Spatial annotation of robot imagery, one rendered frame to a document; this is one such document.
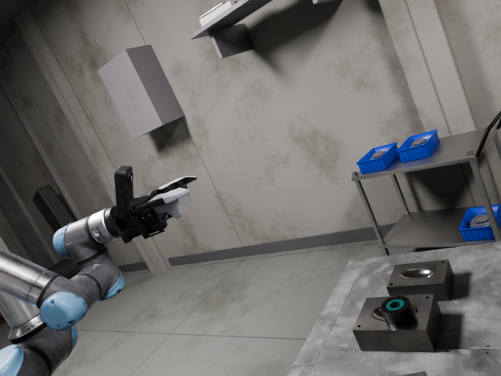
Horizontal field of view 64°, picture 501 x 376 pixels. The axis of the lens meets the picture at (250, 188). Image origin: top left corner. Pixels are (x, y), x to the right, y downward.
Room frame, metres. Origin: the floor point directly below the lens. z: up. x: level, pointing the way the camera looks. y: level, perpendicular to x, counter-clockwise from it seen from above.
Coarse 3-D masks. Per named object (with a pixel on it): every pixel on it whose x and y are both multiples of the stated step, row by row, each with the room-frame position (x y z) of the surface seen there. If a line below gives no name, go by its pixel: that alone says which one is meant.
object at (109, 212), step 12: (144, 192) 0.91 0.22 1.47; (156, 192) 0.88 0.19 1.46; (132, 204) 0.86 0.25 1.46; (108, 216) 0.87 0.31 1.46; (132, 216) 0.85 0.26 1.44; (144, 216) 0.85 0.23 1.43; (156, 216) 0.84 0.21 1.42; (168, 216) 0.91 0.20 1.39; (108, 228) 0.87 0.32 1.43; (120, 228) 0.89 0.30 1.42; (132, 228) 0.88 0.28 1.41; (144, 228) 0.85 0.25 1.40; (156, 228) 0.86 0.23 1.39
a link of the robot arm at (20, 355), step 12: (12, 348) 0.89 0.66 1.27; (24, 348) 0.91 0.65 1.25; (36, 348) 0.92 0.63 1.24; (0, 360) 0.86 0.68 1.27; (12, 360) 0.85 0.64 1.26; (24, 360) 0.87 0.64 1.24; (36, 360) 0.89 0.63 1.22; (48, 360) 0.92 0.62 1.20; (0, 372) 0.82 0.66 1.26; (12, 372) 0.83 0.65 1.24; (24, 372) 0.85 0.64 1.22; (36, 372) 0.87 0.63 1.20; (48, 372) 0.91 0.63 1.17
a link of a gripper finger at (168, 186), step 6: (174, 180) 0.90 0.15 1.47; (180, 180) 0.88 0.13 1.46; (186, 180) 0.88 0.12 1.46; (192, 180) 0.88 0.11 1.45; (162, 186) 0.90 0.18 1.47; (168, 186) 0.88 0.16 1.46; (174, 186) 0.89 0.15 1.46; (180, 186) 0.88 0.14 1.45; (186, 186) 0.89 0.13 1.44; (162, 192) 0.89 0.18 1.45; (180, 198) 0.90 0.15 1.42; (186, 198) 0.90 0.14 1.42
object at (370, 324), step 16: (368, 304) 1.07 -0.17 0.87; (416, 304) 0.98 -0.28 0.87; (432, 304) 0.95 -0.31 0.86; (368, 320) 1.00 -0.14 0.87; (384, 320) 1.00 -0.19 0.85; (416, 320) 0.92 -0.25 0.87; (432, 320) 0.92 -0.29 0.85; (368, 336) 0.97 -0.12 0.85; (384, 336) 0.94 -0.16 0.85; (400, 336) 0.91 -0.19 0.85; (416, 336) 0.89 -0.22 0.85; (432, 336) 0.89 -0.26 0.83
